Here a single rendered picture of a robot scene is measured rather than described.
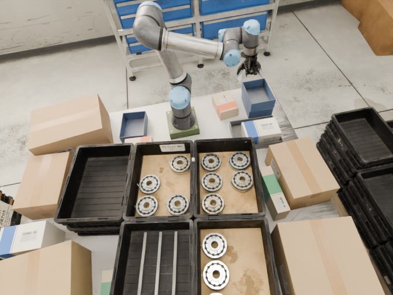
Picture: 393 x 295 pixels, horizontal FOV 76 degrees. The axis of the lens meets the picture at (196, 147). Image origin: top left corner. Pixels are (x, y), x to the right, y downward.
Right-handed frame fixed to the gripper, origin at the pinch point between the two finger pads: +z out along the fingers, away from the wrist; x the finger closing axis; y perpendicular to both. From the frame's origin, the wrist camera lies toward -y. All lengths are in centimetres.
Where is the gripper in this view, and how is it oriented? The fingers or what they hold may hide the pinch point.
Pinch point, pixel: (248, 79)
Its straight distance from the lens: 153.6
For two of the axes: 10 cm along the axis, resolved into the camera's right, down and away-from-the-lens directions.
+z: 1.5, 5.5, 8.2
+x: 9.8, -2.1, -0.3
